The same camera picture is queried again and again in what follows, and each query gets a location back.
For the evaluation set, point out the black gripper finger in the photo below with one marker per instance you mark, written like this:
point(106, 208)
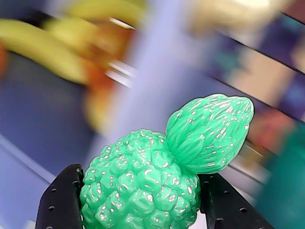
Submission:
point(59, 200)
point(226, 205)

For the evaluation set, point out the green plastic pineapple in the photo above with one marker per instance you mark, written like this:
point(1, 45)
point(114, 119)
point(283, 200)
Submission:
point(147, 181)

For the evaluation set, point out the teal green container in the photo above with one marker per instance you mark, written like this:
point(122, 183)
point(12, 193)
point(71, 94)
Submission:
point(283, 181)

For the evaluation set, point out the red plastic fruit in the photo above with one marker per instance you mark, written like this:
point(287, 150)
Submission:
point(269, 128)

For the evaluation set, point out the orange plastic fruit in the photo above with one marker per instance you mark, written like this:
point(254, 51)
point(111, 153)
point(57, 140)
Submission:
point(107, 78)

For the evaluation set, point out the yellow plastic banana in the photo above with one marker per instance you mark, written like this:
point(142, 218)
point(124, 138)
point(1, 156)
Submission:
point(45, 47)

